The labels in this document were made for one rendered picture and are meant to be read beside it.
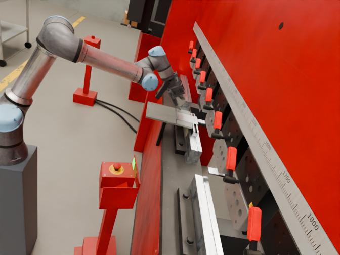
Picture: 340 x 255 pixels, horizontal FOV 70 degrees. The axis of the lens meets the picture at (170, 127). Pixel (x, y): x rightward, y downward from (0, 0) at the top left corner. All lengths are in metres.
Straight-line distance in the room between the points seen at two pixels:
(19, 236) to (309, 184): 1.45
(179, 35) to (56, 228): 1.71
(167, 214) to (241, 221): 0.44
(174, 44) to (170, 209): 1.44
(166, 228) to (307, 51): 0.73
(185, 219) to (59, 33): 0.83
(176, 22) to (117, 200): 1.44
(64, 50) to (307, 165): 0.86
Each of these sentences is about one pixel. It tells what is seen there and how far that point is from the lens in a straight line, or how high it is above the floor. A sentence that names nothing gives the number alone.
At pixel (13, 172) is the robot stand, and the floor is 0.76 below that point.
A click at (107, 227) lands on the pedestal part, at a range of 1.50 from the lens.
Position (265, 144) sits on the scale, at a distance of 0.61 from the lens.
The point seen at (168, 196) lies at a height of 0.87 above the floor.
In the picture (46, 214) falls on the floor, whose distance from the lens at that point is 2.05.
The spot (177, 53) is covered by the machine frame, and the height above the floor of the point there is 1.12.
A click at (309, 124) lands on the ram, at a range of 0.51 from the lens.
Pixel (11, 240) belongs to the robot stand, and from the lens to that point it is 1.68.
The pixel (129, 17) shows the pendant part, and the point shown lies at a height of 1.26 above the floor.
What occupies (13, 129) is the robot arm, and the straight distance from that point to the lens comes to 1.18.
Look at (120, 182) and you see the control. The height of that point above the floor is 0.74.
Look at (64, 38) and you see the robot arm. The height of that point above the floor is 1.35.
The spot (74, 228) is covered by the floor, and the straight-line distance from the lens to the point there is 1.98.
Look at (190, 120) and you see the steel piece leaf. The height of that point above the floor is 1.00.
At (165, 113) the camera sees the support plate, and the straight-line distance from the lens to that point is 1.37.
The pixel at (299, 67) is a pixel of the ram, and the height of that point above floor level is 1.57.
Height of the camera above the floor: 1.65
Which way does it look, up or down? 31 degrees down
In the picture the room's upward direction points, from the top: 19 degrees clockwise
